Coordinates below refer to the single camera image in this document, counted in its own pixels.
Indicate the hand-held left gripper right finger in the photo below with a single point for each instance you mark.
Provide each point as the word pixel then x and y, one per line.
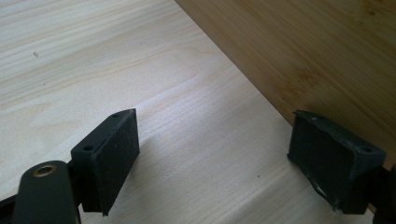
pixel 330 155

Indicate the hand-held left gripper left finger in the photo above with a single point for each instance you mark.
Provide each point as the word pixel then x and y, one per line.
pixel 109 158

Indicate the brown bamboo board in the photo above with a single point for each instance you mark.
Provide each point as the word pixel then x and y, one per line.
pixel 295 46

